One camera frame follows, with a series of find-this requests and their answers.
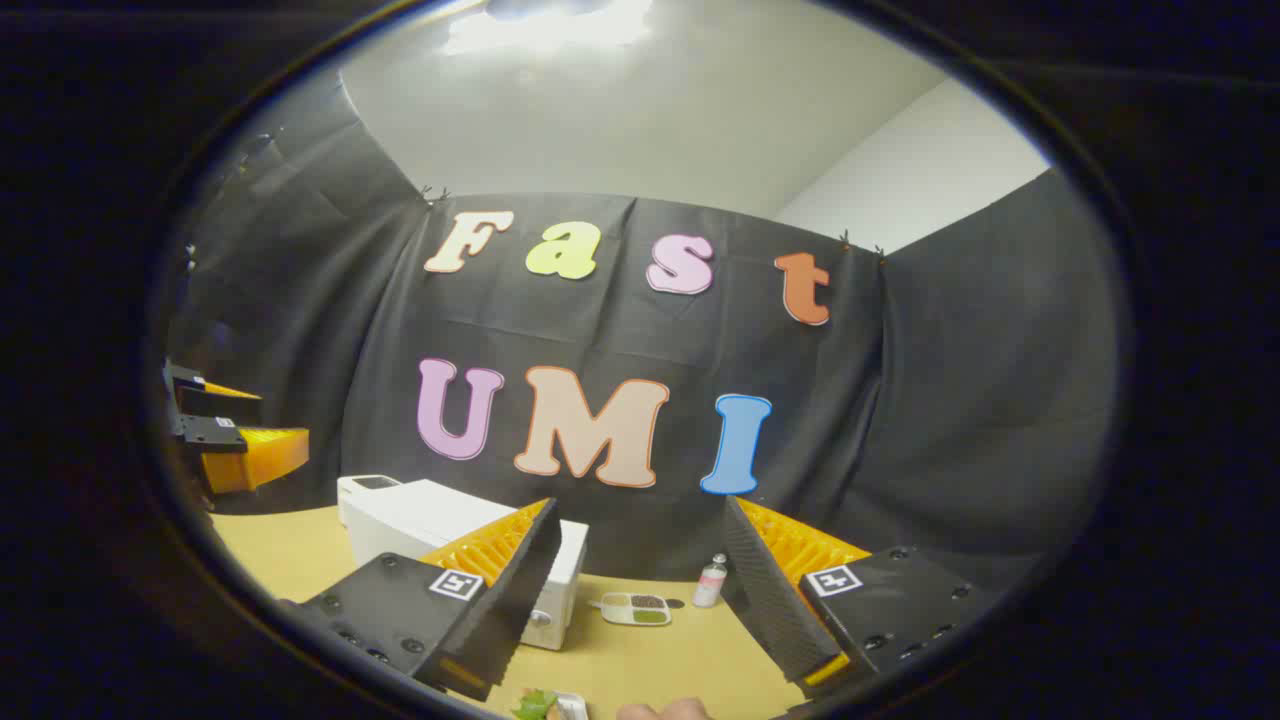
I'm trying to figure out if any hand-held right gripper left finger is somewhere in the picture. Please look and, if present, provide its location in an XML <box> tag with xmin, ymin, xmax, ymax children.
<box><xmin>283</xmin><ymin>497</ymin><xmax>563</xmax><ymax>703</ymax></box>

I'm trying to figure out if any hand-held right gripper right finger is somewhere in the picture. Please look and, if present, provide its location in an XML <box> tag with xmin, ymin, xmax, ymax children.
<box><xmin>720</xmin><ymin>495</ymin><xmax>1003</xmax><ymax>691</ymax></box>

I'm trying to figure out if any white microwave oven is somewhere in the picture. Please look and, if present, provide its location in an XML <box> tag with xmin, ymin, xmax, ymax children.
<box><xmin>337</xmin><ymin>474</ymin><xmax>591</xmax><ymax>652</ymax></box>

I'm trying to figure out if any small bottle with pink label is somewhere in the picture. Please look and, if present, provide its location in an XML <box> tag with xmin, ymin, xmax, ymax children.
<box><xmin>692</xmin><ymin>553</ymin><xmax>729</xmax><ymax>609</ymax></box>

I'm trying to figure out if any white divided dish with grains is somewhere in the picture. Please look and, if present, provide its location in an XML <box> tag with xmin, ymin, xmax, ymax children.
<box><xmin>588</xmin><ymin>592</ymin><xmax>673</xmax><ymax>628</ymax></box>

